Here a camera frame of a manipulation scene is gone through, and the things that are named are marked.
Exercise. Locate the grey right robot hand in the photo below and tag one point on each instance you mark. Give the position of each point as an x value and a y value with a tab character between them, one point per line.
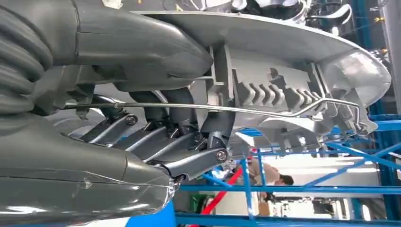
78	175

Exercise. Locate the red barrier belt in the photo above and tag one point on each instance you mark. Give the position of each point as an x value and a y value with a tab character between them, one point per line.
219	197

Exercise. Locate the person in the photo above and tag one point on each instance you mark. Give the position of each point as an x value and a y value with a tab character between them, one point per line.
269	175

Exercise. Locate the blue metal shelf rack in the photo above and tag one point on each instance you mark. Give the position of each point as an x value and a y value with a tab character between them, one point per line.
282	189

